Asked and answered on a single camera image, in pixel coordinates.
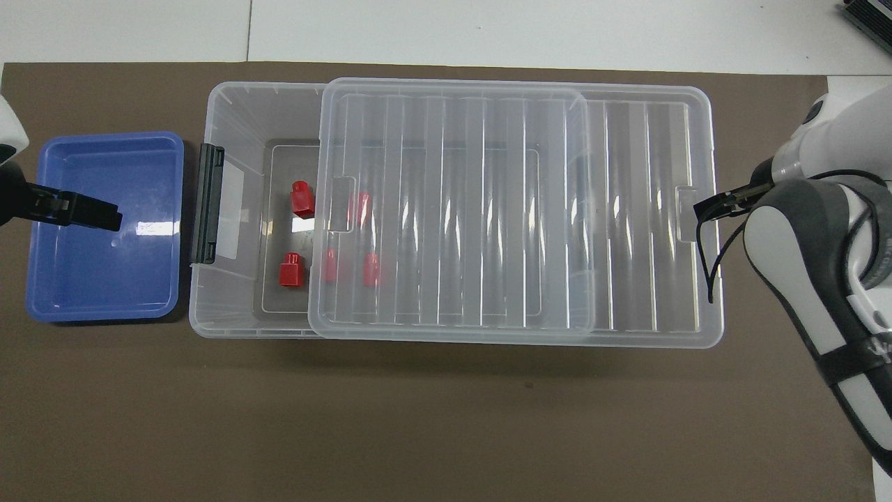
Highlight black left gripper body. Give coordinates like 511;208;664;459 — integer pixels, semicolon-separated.
0;164;30;225

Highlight clear ribbed plastic lid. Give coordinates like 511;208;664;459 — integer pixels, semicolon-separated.
309;78;724;348

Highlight blue plastic tray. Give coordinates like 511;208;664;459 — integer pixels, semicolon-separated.
26;131;185;324

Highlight black box latch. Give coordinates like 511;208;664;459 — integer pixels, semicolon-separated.
190;143;225;266

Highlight clear plastic storage box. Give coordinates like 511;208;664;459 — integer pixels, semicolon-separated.
188;82;599;340

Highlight black ribbed device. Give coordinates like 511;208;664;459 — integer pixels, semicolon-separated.
840;0;892;34

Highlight brown table mat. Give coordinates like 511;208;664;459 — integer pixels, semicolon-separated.
0;61;875;502

